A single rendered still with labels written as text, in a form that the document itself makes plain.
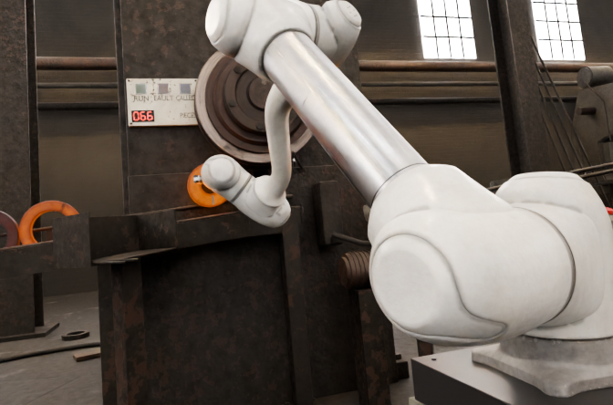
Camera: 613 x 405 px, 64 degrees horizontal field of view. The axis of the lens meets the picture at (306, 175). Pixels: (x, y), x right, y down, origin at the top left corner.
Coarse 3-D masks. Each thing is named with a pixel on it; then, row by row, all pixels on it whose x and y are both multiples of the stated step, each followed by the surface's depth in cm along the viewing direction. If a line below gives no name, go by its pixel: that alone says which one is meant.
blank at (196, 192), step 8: (200, 168) 171; (192, 176) 170; (192, 184) 170; (200, 184) 171; (192, 192) 170; (200, 192) 170; (200, 200) 170; (208, 200) 171; (216, 200) 172; (224, 200) 173
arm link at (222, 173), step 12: (216, 156) 137; (228, 156) 139; (204, 168) 137; (216, 168) 134; (228, 168) 135; (240, 168) 141; (204, 180) 139; (216, 180) 134; (228, 180) 135; (240, 180) 140; (216, 192) 142; (228, 192) 140
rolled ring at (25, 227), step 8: (32, 208) 157; (40, 208) 158; (48, 208) 158; (56, 208) 159; (64, 208) 159; (72, 208) 160; (24, 216) 156; (32, 216) 157; (24, 224) 156; (32, 224) 158; (24, 232) 155; (32, 232) 158; (24, 240) 155; (32, 240) 156
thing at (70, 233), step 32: (64, 224) 130; (96, 224) 144; (128, 224) 152; (160, 224) 147; (64, 256) 130; (96, 256) 143; (128, 256) 132; (128, 288) 135; (128, 320) 134; (128, 352) 133; (128, 384) 132
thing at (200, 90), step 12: (216, 60) 177; (204, 72) 176; (204, 84) 175; (204, 96) 174; (204, 108) 174; (204, 120) 173; (216, 132) 174; (216, 144) 173; (228, 144) 174; (300, 144) 182; (240, 156) 175; (252, 156) 176; (264, 156) 178
